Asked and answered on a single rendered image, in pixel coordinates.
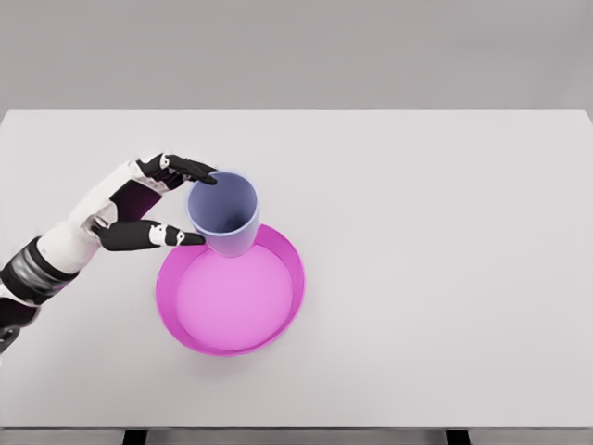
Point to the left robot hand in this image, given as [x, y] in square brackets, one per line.
[99, 197]

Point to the lavender blue cup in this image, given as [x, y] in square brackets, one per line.
[227, 204]

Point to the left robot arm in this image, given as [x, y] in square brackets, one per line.
[51, 252]

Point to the pink round plate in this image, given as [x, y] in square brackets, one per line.
[231, 301]

